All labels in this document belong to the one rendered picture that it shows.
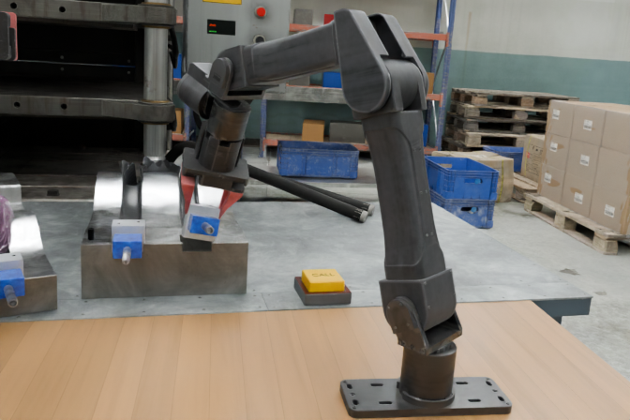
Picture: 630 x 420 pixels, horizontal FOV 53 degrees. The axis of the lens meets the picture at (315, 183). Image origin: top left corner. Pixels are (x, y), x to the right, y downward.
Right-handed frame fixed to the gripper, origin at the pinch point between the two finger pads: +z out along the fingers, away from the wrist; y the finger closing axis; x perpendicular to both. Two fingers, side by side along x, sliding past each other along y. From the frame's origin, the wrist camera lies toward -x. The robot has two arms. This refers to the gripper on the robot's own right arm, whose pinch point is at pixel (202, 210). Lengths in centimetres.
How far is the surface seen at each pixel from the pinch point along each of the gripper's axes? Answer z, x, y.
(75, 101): 22, -76, 28
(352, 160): 142, -321, -151
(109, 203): 13.9, -18.1, 14.6
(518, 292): 1, 7, -58
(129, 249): 4.0, 7.8, 10.3
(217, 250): 4.7, 3.7, -3.3
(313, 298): 6.1, 10.7, -19.3
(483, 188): 119, -274, -236
